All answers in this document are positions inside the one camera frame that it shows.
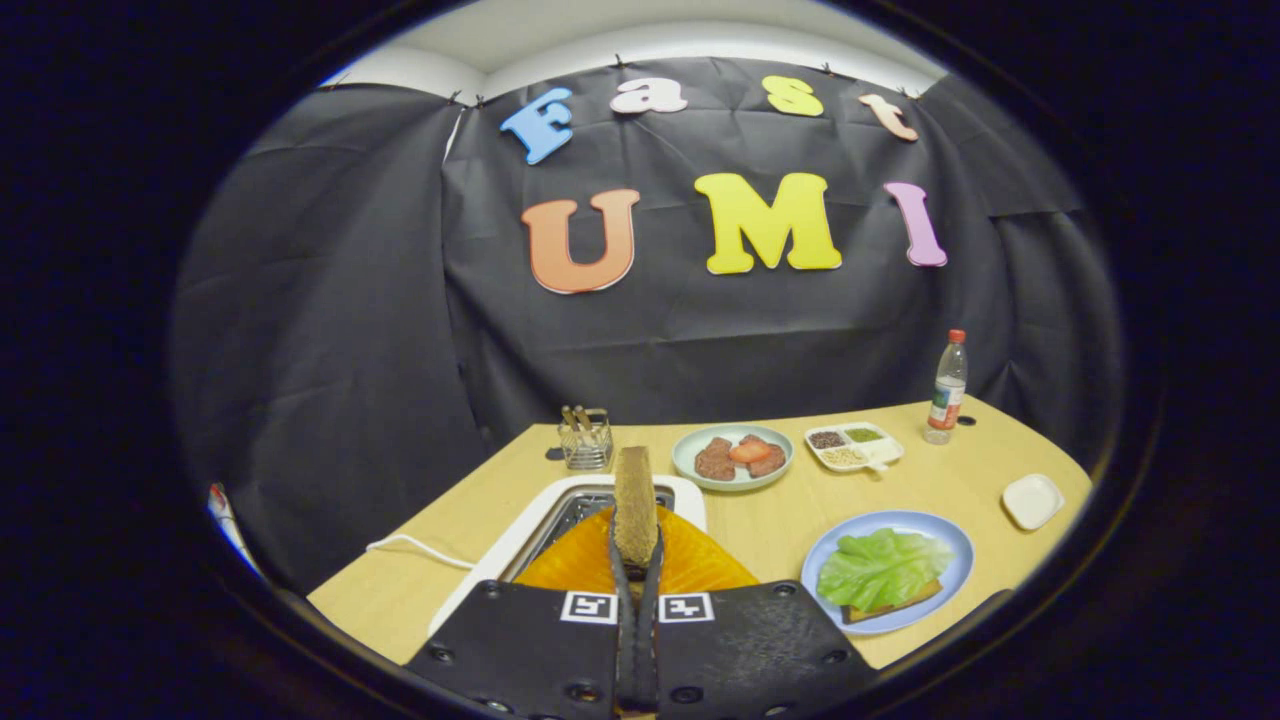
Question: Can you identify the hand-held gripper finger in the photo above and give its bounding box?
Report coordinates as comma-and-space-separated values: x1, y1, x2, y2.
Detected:
639, 505, 879, 720
405, 505, 642, 720

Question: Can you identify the brown toast slice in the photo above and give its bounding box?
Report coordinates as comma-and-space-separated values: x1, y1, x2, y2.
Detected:
612, 446, 659, 581

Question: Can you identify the green lettuce leaf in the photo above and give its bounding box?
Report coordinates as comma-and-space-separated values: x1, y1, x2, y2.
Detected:
817, 528, 954, 613

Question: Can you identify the white toaster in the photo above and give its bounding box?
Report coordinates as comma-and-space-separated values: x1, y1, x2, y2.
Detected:
428, 473, 708, 636

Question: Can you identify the pale green round plate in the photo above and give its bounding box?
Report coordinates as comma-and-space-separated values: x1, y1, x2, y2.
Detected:
671, 424, 795, 492

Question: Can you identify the brown bread slice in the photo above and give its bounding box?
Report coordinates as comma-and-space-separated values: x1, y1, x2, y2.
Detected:
840, 578, 944, 625

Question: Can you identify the white divided condiment tray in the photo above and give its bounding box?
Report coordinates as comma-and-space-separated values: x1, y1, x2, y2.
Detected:
804, 421, 905, 474

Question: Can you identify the blue round plate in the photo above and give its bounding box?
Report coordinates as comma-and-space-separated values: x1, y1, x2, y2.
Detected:
801, 510, 975, 636

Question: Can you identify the black backdrop cloth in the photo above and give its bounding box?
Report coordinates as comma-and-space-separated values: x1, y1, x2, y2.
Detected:
170, 55, 1126, 596

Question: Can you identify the clear plastic water bottle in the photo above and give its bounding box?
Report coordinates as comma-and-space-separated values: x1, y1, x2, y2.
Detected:
923, 329, 969, 446

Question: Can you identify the white square plate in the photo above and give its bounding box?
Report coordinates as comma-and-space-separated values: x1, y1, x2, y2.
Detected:
1002, 473, 1066, 531

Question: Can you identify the white and red object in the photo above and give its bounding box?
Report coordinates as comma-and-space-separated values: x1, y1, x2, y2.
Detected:
207, 482, 263, 576

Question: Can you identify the metal wire utensil holder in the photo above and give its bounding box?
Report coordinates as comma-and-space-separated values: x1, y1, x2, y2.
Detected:
557, 410, 614, 472

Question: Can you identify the white toaster power cable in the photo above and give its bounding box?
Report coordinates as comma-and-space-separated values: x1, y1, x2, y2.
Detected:
365, 533, 476, 571

